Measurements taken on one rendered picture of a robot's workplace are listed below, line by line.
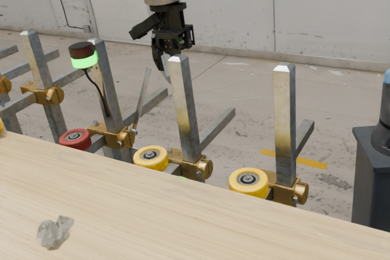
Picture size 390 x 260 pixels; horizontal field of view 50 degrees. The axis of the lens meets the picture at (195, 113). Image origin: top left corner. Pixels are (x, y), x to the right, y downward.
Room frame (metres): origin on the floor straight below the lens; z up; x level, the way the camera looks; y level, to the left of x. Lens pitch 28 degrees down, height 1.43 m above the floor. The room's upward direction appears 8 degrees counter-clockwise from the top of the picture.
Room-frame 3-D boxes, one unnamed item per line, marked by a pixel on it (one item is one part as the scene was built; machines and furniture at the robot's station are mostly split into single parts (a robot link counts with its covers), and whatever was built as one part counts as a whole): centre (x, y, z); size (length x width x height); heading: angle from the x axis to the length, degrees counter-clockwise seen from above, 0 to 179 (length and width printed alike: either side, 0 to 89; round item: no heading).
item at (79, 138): (0.96, 0.32, 0.85); 0.08 x 0.08 x 0.11
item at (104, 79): (1.03, 0.23, 0.90); 0.04 x 0.04 x 0.48; 56
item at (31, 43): (1.17, 0.44, 0.91); 0.04 x 0.04 x 0.48; 56
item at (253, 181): (0.68, -0.09, 0.85); 0.08 x 0.08 x 0.11
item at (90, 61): (0.99, 0.26, 1.10); 0.06 x 0.06 x 0.02
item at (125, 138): (1.04, 0.25, 0.85); 0.14 x 0.06 x 0.05; 56
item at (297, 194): (0.77, -0.17, 0.81); 0.14 x 0.06 x 0.05; 56
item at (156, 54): (0.99, 0.06, 1.09); 0.05 x 0.02 x 0.09; 146
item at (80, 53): (0.99, 0.26, 1.13); 0.06 x 0.06 x 0.02
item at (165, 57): (0.99, 0.04, 1.04); 0.06 x 0.03 x 0.09; 56
